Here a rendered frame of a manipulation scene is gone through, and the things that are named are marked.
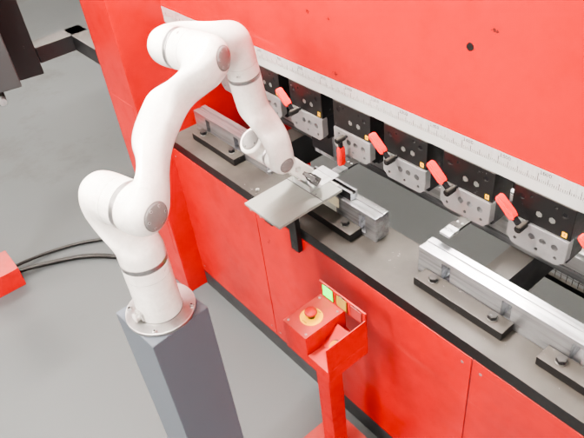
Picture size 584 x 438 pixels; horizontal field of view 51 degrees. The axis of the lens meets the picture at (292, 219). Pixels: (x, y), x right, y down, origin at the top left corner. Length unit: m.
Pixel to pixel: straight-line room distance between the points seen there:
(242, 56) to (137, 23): 0.92
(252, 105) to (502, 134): 0.66
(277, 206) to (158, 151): 0.63
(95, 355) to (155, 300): 1.49
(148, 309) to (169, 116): 0.50
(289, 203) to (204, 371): 0.58
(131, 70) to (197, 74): 1.09
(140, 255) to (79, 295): 1.89
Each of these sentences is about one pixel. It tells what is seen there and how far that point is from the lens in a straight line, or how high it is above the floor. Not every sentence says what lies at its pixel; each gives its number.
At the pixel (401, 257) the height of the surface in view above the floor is 0.87.
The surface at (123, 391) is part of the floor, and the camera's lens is 2.88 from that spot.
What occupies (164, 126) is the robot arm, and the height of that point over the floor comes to 1.51.
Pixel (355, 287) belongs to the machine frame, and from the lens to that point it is 1.97.
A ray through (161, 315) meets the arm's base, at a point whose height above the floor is 1.04.
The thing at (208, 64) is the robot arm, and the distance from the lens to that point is 1.42.
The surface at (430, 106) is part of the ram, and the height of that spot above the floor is 1.44.
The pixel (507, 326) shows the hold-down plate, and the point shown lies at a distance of 1.73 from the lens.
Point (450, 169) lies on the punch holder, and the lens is 1.57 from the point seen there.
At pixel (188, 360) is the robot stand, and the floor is 0.87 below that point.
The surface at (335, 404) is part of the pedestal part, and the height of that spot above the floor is 0.41.
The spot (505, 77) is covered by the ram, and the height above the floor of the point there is 1.58.
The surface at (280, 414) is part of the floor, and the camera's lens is 2.64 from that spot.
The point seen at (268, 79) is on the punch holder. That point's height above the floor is 1.31.
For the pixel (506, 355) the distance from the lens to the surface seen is 1.71.
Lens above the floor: 2.19
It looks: 39 degrees down
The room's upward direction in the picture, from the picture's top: 8 degrees counter-clockwise
